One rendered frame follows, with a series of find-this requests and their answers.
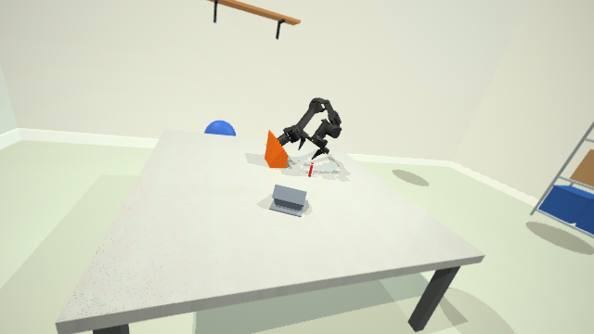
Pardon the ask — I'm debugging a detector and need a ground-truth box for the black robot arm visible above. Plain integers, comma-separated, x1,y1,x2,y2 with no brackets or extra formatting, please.
277,97,342,147

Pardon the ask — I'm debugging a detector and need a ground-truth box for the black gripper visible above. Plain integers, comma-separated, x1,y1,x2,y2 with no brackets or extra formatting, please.
298,129,329,160

